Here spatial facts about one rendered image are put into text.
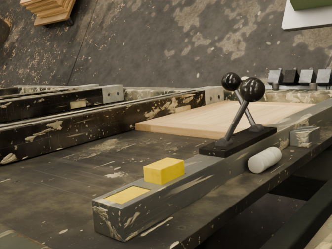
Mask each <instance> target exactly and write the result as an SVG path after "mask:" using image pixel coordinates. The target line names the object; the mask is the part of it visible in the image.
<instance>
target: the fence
mask: <svg viewBox="0 0 332 249"><path fill-rule="evenodd" d="M330 121H332V98H329V99H327V100H324V101H322V102H320V103H317V104H315V105H313V106H310V107H308V108H306V109H303V110H301V111H299V112H296V113H294V114H292V115H289V116H287V117H285V118H282V119H280V120H278V121H275V122H273V123H271V124H268V125H266V127H276V128H277V133H275V134H273V135H270V136H268V137H266V138H264V139H262V140H260V141H258V142H256V143H254V144H252V145H250V146H248V147H246V148H244V149H242V150H240V151H238V152H236V153H233V154H231V155H229V156H227V157H225V158H223V157H216V156H209V155H202V154H198V155H195V156H193V157H191V158H188V159H186V160H184V172H185V174H184V175H182V176H180V177H178V178H176V179H173V180H171V181H169V182H167V183H165V184H163V185H160V184H155V183H151V182H146V181H144V178H141V179H139V180H137V181H135V182H132V183H130V184H128V185H125V186H123V187H121V188H118V189H116V190H114V191H111V192H109V193H107V194H104V195H102V196H100V197H97V198H95V199H93V200H92V211H93V221H94V230H95V232H98V233H100V234H103V235H106V236H108V237H111V238H113V239H116V240H119V241H121V242H126V241H128V240H129V239H131V238H133V237H135V236H136V235H138V234H140V233H141V232H143V231H145V230H146V229H148V228H150V227H152V226H153V225H155V224H157V223H158V222H160V221H162V220H163V219H165V218H167V217H169V216H170V215H172V214H174V213H175V212H177V211H179V210H180V209H182V208H184V207H186V206H187V205H189V204H190V203H192V202H194V201H196V200H197V199H199V198H201V197H202V196H204V195H206V194H207V193H209V192H211V191H213V190H214V189H216V188H218V187H219V186H221V185H223V184H224V183H226V182H228V181H230V180H231V179H233V178H235V177H236V176H238V175H240V174H241V173H243V172H245V171H246V170H248V169H249V168H248V160H249V158H250V157H252V156H254V155H256V154H258V153H260V152H261V151H263V150H265V149H267V148H269V147H277V148H278V149H279V150H282V149H284V148H286V147H288V146H289V145H290V131H292V130H294V129H296V128H298V127H300V126H312V127H321V126H323V125H325V124H327V123H328V122H330ZM132 186H134V187H139V188H143V189H147V190H150V191H148V192H146V193H144V194H142V195H140V196H138V197H136V198H133V199H131V200H129V201H127V202H125V203H123V204H119V203H116V202H113V201H109V200H106V199H105V198H107V197H110V196H112V195H114V194H116V193H119V192H121V191H123V190H126V189H128V188H130V187H132Z"/></svg>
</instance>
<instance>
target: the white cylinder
mask: <svg viewBox="0 0 332 249"><path fill-rule="evenodd" d="M281 157H282V153H281V151H280V150H279V149H278V148H277V147H269V148H267V149H265V150H263V151H261V152H260V153H258V154H256V155H254V156H252V157H250V158H249V160H248V168H249V170H250V171H251V172H253V173H255V174H260V173H262V172H263V171H265V170H266V169H268V168H269V167H271V166H272V165H274V164H276V163H277V162H278V161H279V160H280V159H281Z"/></svg>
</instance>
